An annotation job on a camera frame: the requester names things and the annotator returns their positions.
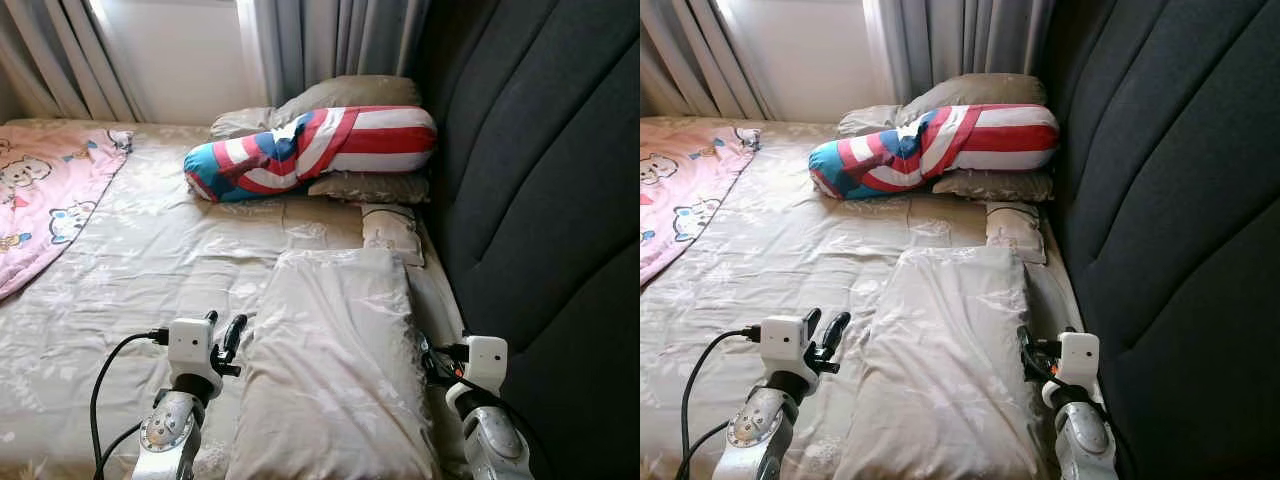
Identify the pink cartoon blanket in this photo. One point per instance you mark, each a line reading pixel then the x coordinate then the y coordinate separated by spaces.
pixel 680 180
pixel 40 190

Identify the large beige floral pillow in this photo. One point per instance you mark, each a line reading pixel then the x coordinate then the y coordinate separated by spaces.
pixel 330 360
pixel 940 360

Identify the grey curtain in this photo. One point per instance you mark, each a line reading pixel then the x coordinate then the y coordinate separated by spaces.
pixel 960 40
pixel 60 50
pixel 330 40
pixel 690 50

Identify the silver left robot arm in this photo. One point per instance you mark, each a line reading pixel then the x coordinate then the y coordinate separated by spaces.
pixel 750 430
pixel 165 430

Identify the small printed beige pillow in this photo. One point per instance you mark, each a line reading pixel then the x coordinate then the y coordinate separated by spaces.
pixel 1015 230
pixel 392 232

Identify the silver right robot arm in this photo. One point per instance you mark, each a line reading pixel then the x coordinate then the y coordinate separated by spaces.
pixel 495 445
pixel 1085 445

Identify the beige floral bed sheet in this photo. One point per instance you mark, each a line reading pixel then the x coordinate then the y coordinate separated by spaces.
pixel 780 270
pixel 150 270

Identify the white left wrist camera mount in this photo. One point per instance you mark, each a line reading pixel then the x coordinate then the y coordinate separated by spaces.
pixel 782 343
pixel 188 345

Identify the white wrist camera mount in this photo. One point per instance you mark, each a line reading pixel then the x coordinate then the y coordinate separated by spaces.
pixel 782 343
pixel 188 345
pixel 487 360
pixel 1080 358

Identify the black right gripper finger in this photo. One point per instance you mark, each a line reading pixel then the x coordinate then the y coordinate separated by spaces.
pixel 1026 345
pixel 429 352

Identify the dark grey padded headboard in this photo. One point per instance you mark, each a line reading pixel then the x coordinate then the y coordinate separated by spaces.
pixel 1170 200
pixel 540 200

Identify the red white blue bolster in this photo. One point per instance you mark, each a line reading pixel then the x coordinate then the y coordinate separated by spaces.
pixel 300 150
pixel 930 150

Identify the large plain beige pillow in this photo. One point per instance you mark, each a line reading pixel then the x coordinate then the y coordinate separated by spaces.
pixel 975 90
pixel 350 92

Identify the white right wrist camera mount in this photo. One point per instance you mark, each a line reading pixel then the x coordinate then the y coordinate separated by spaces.
pixel 1080 358
pixel 487 360

